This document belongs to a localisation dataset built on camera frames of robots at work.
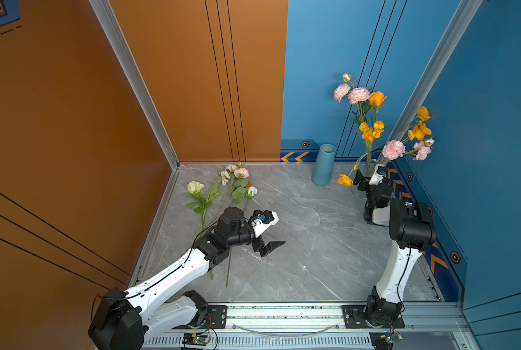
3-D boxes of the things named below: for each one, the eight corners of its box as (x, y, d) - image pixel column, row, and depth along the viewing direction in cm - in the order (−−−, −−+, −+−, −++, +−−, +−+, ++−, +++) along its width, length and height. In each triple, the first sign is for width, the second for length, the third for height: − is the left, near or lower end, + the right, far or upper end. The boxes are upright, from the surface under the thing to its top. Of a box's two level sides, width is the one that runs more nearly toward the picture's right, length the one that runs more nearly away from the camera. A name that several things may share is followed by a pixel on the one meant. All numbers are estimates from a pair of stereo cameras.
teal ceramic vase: (313, 187, 113) (320, 157, 96) (311, 174, 118) (317, 144, 102) (328, 187, 113) (338, 157, 96) (325, 174, 118) (334, 143, 102)
